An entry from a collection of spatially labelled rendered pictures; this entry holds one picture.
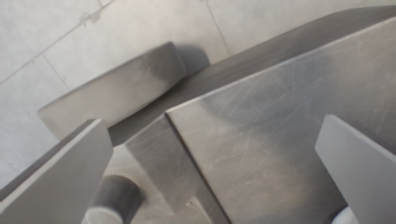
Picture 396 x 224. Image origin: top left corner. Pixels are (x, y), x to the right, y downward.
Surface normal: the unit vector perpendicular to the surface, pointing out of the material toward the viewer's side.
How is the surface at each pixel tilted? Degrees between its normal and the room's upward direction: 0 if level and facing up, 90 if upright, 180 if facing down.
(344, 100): 0
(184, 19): 0
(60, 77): 0
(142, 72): 49
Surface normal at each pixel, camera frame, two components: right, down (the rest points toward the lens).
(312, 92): -0.07, 0.43
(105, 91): 0.30, 0.22
